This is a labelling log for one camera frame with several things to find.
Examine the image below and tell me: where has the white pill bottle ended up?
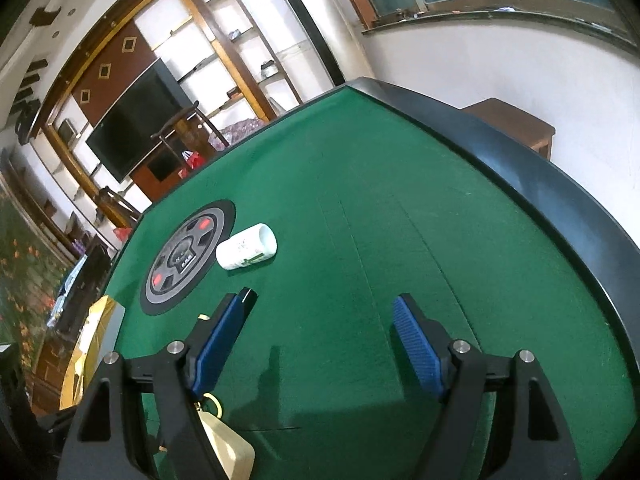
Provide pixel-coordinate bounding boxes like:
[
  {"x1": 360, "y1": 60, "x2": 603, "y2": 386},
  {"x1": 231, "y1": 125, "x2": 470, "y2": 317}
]
[{"x1": 215, "y1": 223, "x2": 278, "y2": 271}]

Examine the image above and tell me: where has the red plastic bag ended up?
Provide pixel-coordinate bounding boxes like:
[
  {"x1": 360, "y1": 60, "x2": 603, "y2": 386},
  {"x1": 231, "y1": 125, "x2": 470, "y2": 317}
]
[{"x1": 182, "y1": 150, "x2": 206, "y2": 170}]

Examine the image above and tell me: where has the cream yellow tape measure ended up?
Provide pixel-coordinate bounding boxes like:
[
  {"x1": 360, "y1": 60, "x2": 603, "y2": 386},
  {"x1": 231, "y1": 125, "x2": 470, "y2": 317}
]
[{"x1": 196, "y1": 392, "x2": 255, "y2": 480}]

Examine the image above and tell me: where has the black flat television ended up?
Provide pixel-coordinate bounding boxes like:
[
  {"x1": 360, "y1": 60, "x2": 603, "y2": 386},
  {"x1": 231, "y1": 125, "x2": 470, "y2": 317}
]
[{"x1": 87, "y1": 60, "x2": 192, "y2": 182}]

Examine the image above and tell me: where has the tall standing air conditioner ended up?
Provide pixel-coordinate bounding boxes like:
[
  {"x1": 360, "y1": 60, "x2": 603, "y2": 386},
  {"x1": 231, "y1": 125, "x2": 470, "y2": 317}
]
[{"x1": 280, "y1": 0, "x2": 374, "y2": 101}]

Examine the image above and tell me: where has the brown wooden side stool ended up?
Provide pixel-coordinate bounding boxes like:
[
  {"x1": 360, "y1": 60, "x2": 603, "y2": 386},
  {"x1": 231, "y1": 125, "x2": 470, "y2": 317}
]
[{"x1": 462, "y1": 98, "x2": 555, "y2": 160}]

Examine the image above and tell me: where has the yellow-rimmed white tray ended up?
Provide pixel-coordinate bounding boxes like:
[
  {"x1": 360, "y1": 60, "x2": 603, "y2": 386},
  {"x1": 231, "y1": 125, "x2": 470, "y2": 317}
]
[{"x1": 58, "y1": 296, "x2": 126, "y2": 410}]

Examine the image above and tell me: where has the wooden chair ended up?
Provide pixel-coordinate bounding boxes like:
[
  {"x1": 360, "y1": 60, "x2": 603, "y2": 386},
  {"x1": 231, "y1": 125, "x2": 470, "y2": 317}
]
[{"x1": 151, "y1": 101, "x2": 230, "y2": 174}]

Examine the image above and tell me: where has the green mahjong table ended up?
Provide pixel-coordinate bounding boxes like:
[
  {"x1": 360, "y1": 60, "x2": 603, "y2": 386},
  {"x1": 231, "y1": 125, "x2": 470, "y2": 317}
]
[{"x1": 106, "y1": 79, "x2": 639, "y2": 479}]

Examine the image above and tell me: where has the round centre dice panel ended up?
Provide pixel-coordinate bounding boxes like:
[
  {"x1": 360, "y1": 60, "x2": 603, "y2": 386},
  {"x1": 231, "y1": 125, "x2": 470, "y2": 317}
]
[{"x1": 140, "y1": 200, "x2": 236, "y2": 316}]

